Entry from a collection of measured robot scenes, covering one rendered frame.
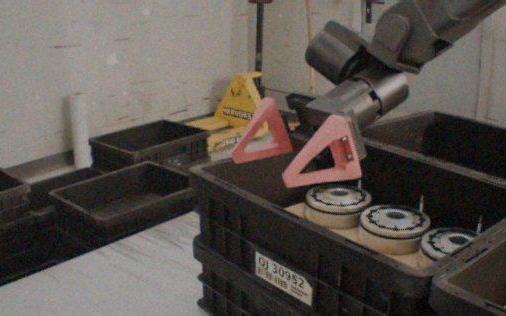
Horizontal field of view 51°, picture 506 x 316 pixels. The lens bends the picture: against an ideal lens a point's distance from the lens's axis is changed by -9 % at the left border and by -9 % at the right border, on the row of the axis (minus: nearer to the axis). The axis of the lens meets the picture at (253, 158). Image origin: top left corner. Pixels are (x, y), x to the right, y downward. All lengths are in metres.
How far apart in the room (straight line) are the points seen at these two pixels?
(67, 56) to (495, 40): 2.78
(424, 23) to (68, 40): 3.28
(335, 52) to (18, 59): 3.04
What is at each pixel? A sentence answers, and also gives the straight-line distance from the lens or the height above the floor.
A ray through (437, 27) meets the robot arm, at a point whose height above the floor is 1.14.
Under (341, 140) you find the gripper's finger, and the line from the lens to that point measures 0.56.
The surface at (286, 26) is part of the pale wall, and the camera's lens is 4.60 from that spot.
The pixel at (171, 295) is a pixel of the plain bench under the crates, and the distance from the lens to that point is 0.93.
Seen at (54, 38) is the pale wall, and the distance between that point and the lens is 3.70.
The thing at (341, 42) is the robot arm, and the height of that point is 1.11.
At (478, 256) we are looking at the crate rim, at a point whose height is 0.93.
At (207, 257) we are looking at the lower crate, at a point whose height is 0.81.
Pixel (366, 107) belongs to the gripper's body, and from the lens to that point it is 0.62.
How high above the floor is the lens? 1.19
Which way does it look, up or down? 18 degrees down
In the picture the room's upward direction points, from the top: straight up
